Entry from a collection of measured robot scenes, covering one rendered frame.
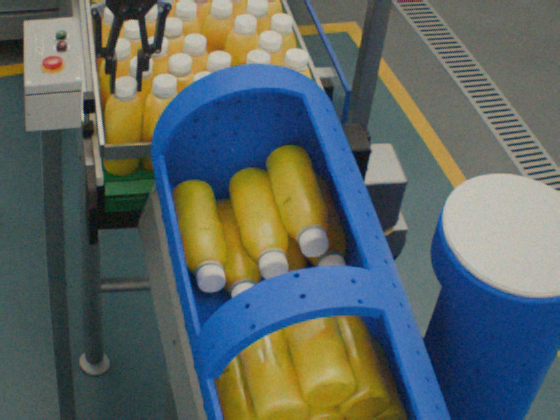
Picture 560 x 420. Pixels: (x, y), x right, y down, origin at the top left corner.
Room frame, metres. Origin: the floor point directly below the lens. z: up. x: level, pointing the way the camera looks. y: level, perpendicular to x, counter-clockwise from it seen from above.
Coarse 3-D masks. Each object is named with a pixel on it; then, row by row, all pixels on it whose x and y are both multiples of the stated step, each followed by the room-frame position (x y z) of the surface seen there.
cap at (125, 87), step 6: (120, 78) 1.39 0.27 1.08; (126, 78) 1.40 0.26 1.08; (132, 78) 1.40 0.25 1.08; (120, 84) 1.38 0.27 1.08; (126, 84) 1.38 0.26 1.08; (132, 84) 1.38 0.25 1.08; (120, 90) 1.37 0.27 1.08; (126, 90) 1.37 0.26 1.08; (132, 90) 1.37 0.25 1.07; (120, 96) 1.37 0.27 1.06; (126, 96) 1.37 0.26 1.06
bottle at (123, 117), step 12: (132, 96) 1.38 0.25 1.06; (108, 108) 1.37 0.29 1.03; (120, 108) 1.36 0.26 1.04; (132, 108) 1.37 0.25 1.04; (108, 120) 1.36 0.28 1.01; (120, 120) 1.35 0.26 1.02; (132, 120) 1.36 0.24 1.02; (108, 132) 1.36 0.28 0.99; (120, 132) 1.35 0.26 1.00; (132, 132) 1.36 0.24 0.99; (108, 144) 1.36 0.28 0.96; (108, 168) 1.36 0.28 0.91; (120, 168) 1.35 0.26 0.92; (132, 168) 1.36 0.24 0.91
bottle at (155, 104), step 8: (152, 88) 1.41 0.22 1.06; (152, 96) 1.39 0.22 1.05; (160, 96) 1.39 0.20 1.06; (168, 96) 1.39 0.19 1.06; (144, 104) 1.39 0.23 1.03; (152, 104) 1.38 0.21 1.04; (160, 104) 1.38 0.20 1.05; (144, 112) 1.39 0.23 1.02; (152, 112) 1.38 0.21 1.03; (160, 112) 1.37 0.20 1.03; (144, 120) 1.39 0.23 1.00; (152, 120) 1.37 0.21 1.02; (144, 128) 1.38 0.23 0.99; (152, 128) 1.37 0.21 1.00; (144, 136) 1.38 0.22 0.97; (144, 160) 1.38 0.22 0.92; (144, 168) 1.38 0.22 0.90; (152, 168) 1.37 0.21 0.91
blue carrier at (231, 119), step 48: (192, 96) 1.21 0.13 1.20; (240, 96) 1.26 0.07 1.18; (288, 96) 1.28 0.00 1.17; (192, 144) 1.24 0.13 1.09; (240, 144) 1.26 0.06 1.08; (288, 144) 1.28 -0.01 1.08; (336, 144) 1.15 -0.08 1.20; (336, 192) 1.23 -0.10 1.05; (384, 240) 1.01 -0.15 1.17; (192, 288) 1.02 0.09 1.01; (288, 288) 0.85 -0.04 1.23; (336, 288) 0.86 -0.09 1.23; (384, 288) 0.89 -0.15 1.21; (192, 336) 0.86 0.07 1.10; (240, 336) 0.80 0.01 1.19; (384, 336) 0.96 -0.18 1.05; (432, 384) 0.76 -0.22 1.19
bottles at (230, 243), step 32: (192, 192) 1.16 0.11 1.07; (256, 192) 1.16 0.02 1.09; (192, 224) 1.09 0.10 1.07; (224, 224) 1.15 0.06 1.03; (256, 224) 1.10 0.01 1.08; (192, 256) 1.04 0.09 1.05; (224, 256) 1.06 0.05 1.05; (256, 256) 1.06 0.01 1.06; (288, 256) 1.10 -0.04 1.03; (320, 256) 1.08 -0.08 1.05; (224, 288) 1.06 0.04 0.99; (384, 352) 0.91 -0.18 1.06; (224, 384) 0.82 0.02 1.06; (224, 416) 0.78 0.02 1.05; (320, 416) 0.77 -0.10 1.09; (384, 416) 0.80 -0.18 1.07
